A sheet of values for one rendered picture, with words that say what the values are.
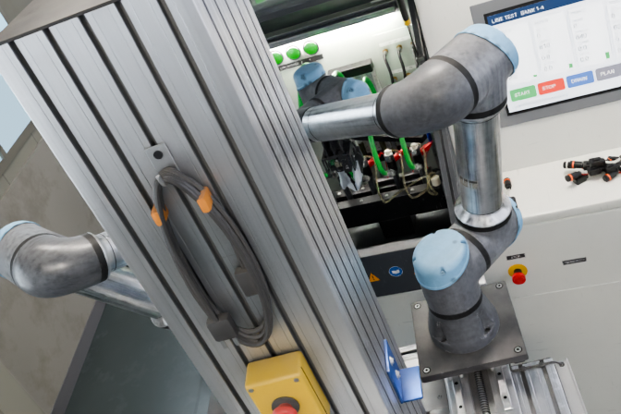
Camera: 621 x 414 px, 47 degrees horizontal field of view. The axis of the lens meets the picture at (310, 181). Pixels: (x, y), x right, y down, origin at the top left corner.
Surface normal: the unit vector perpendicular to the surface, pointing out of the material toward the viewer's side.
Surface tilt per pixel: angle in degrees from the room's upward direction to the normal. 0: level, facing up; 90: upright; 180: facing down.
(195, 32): 90
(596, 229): 90
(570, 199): 0
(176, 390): 0
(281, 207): 90
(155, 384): 0
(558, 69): 76
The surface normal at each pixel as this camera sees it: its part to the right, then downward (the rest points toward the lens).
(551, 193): -0.35, -0.79
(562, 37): -0.21, 0.38
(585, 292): -0.13, 0.58
